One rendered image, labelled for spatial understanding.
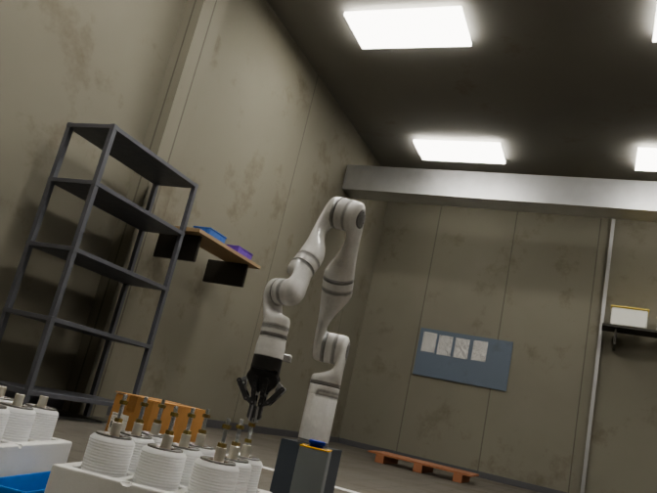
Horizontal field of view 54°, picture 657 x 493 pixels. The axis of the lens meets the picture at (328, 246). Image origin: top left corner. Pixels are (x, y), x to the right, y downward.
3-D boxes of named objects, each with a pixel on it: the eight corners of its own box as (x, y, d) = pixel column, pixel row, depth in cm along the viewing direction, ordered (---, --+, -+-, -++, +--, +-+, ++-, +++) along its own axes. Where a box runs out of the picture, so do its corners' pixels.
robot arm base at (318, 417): (304, 441, 197) (317, 384, 201) (331, 448, 193) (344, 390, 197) (291, 439, 188) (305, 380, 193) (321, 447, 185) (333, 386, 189)
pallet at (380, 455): (480, 484, 743) (481, 474, 745) (469, 485, 672) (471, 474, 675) (383, 460, 789) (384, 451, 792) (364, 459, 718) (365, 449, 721)
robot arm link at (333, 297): (326, 271, 196) (356, 277, 194) (315, 351, 204) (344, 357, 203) (319, 281, 187) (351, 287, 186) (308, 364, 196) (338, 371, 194)
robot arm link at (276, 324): (249, 332, 166) (273, 335, 160) (263, 274, 170) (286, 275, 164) (268, 337, 171) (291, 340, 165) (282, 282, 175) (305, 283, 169)
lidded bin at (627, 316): (646, 335, 871) (648, 315, 877) (648, 329, 836) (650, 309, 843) (608, 329, 890) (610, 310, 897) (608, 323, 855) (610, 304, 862)
